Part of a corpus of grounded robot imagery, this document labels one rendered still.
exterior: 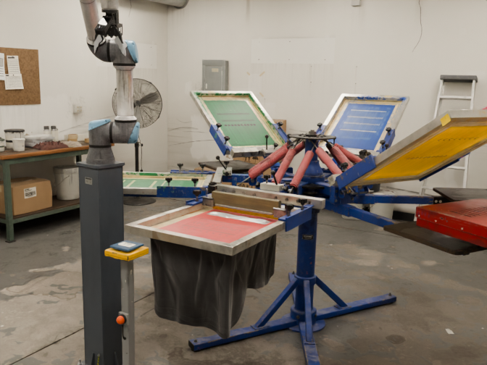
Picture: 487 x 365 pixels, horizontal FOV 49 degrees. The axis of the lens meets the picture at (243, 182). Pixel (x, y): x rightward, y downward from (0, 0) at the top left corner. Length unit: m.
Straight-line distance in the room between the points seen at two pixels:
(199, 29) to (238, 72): 0.90
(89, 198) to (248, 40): 4.95
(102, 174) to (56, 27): 4.12
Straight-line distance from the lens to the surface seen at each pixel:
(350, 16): 6.95
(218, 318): 2.47
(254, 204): 2.77
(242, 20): 7.61
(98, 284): 3.07
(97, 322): 3.17
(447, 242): 2.62
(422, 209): 2.55
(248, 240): 2.29
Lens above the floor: 1.66
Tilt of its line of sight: 11 degrees down
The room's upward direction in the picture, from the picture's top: 1 degrees clockwise
